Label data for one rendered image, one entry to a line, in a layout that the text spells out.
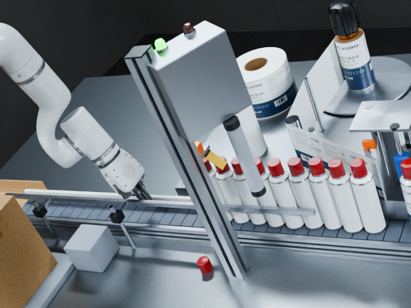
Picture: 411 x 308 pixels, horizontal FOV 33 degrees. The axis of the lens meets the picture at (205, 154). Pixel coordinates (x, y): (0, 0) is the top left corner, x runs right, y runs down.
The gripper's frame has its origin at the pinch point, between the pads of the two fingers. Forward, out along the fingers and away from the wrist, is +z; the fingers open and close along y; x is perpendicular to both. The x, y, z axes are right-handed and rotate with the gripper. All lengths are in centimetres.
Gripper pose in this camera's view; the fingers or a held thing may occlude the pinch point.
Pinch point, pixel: (144, 197)
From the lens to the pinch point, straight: 201.8
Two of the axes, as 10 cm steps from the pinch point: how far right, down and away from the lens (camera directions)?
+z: 6.1, 7.2, 3.3
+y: 4.1, -6.4, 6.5
